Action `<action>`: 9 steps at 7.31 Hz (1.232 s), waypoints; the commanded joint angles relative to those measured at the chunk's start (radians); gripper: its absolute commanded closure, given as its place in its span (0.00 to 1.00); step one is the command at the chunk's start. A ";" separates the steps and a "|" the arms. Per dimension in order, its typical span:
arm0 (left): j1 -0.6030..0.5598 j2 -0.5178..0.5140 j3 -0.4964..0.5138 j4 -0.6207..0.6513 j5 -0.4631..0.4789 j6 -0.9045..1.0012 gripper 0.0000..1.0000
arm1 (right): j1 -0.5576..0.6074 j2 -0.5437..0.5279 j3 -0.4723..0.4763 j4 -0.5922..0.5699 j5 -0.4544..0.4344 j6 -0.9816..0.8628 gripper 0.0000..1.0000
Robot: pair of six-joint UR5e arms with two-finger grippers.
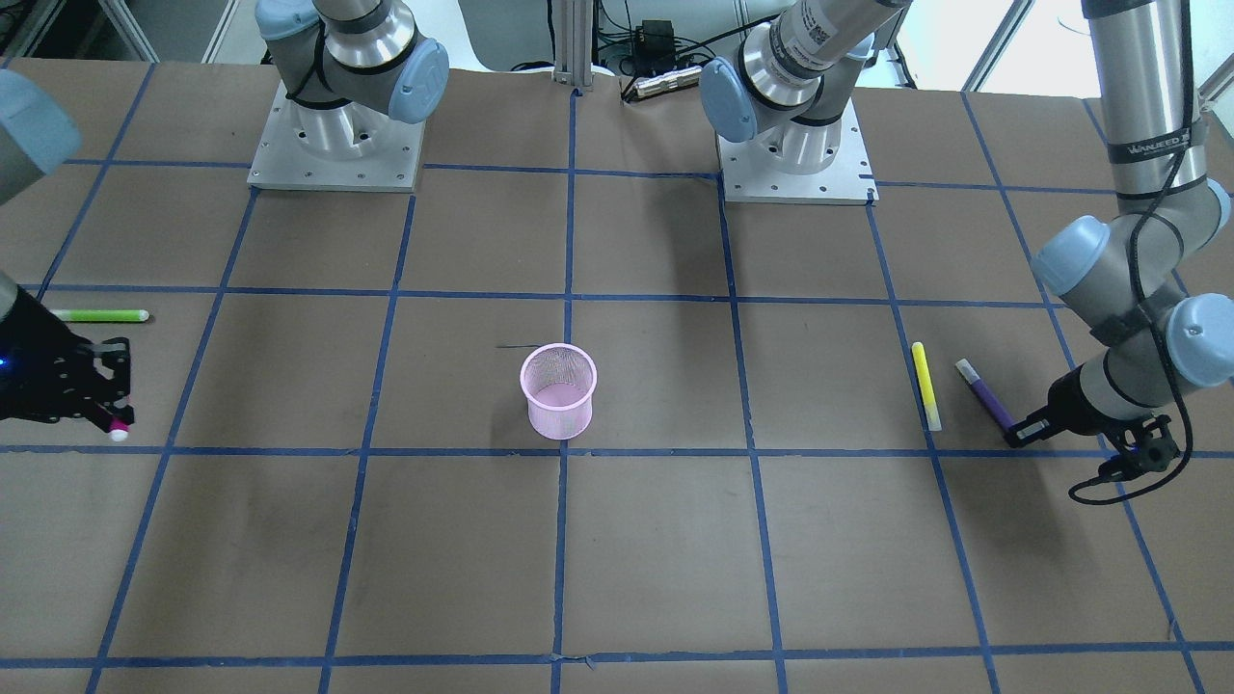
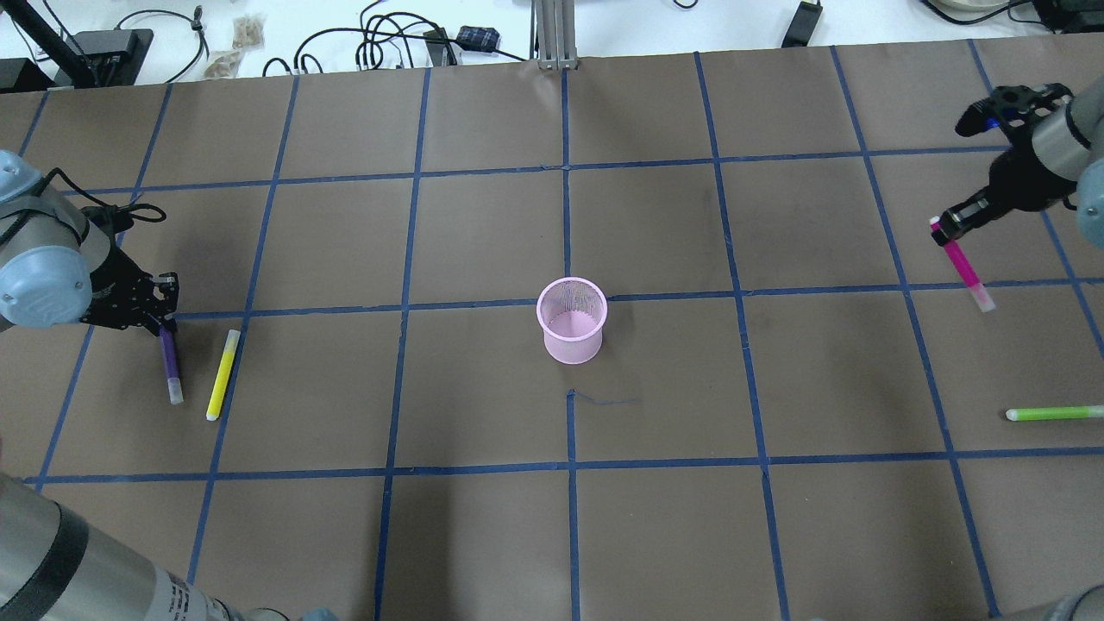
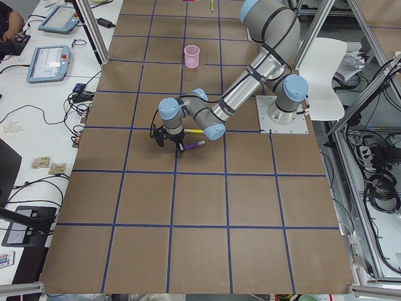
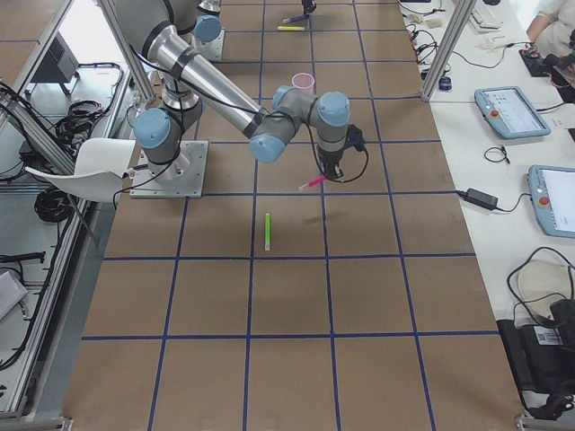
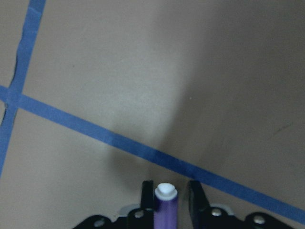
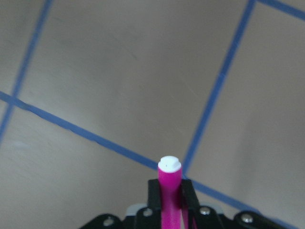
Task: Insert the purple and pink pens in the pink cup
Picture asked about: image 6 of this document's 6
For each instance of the pink marker pen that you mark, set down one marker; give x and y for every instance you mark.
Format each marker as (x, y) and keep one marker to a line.
(170, 176)

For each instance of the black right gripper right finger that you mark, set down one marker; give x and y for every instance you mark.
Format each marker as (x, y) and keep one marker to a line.
(200, 216)

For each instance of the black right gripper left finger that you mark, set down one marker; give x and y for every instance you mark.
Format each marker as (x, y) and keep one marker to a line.
(138, 216)

